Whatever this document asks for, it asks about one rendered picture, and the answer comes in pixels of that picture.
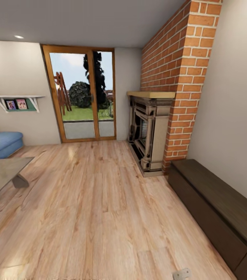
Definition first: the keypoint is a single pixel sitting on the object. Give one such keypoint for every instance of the wood fireplace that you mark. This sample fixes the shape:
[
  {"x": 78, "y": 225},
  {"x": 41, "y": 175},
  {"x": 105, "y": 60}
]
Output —
[{"x": 148, "y": 126}]

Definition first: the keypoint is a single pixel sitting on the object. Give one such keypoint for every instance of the door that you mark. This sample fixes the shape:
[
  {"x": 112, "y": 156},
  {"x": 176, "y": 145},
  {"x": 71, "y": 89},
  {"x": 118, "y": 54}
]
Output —
[{"x": 82, "y": 80}]

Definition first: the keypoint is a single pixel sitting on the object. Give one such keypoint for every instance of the countertop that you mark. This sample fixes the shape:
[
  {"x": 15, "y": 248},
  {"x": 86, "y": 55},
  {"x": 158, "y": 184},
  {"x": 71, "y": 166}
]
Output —
[{"x": 153, "y": 94}]

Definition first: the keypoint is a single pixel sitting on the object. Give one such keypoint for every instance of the cabinet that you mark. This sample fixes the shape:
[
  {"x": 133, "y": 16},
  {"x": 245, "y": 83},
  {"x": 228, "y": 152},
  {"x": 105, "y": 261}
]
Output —
[{"x": 219, "y": 209}]

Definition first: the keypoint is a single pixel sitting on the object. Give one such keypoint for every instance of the coffee table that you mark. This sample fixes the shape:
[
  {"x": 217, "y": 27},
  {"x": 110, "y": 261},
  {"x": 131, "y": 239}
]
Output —
[{"x": 9, "y": 171}]

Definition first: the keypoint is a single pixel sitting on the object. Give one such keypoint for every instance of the picture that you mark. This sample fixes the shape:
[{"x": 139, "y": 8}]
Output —
[
  {"x": 21, "y": 103},
  {"x": 11, "y": 104}
]

